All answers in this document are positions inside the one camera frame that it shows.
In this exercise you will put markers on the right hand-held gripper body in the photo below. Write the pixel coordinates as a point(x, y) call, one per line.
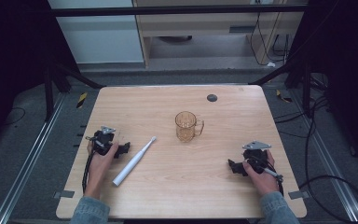
point(256, 154)

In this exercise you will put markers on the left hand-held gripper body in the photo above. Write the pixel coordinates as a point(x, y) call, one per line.
point(103, 139)

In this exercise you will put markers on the person's right hand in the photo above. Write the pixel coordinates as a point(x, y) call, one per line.
point(262, 180)

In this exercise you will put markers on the person's left hand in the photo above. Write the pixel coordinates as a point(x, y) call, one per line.
point(99, 169)

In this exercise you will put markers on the white electric toothbrush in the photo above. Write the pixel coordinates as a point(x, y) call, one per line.
point(132, 163)

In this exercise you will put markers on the yellow black striped tape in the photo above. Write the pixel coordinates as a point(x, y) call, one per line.
point(282, 97)
point(81, 100)

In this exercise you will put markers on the amber glass mug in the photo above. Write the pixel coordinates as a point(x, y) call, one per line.
point(186, 127)

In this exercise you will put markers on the black metal stand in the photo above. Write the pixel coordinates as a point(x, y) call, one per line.
point(295, 71)
point(59, 77)

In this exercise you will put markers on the white cabinet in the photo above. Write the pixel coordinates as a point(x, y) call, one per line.
point(102, 37)

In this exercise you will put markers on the wooden desk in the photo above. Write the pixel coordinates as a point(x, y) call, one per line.
point(199, 28)

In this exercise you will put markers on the grey metal table bracket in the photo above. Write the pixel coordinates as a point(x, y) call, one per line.
point(298, 195)
point(64, 194)

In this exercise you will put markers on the aluminium floor rail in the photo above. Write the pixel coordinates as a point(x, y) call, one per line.
point(28, 158)
point(326, 155)

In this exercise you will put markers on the black horizontal frame bar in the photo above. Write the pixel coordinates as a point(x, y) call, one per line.
point(174, 11)

